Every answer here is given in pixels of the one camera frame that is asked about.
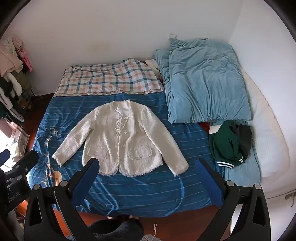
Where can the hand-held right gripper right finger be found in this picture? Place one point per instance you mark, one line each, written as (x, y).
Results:
(209, 183)

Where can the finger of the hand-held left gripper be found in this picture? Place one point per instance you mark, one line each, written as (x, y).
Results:
(4, 155)
(26, 160)

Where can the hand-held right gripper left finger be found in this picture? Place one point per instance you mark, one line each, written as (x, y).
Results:
(84, 182)

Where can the white tweed jacket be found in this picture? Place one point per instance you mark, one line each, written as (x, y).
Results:
(120, 136)

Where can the pile of hanging clothes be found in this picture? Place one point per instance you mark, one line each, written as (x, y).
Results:
(10, 69)

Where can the pink clothes hanger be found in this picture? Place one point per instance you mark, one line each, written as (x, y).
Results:
(26, 60)

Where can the white printed tote bag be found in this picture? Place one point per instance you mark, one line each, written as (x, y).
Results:
(20, 143)

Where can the green jacket with striped hem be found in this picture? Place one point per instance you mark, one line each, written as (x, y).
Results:
(225, 148)

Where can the light blue blanket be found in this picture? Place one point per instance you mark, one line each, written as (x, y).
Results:
(247, 172)

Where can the black garment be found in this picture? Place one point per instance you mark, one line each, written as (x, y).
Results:
(245, 139)

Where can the dark fluffy slipper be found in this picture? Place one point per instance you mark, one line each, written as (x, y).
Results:
(115, 229)

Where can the blue striped bed sheet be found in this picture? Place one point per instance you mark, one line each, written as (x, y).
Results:
(143, 192)

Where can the white pillow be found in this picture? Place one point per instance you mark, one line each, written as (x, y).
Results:
(266, 139)

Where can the light blue duvet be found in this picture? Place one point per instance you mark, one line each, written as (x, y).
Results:
(205, 83)

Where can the plaid quilt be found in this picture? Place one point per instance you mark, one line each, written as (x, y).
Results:
(108, 76)

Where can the cream pillow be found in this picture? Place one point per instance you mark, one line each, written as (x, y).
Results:
(151, 63)

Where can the white wall socket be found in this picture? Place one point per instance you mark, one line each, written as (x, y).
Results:
(172, 36)

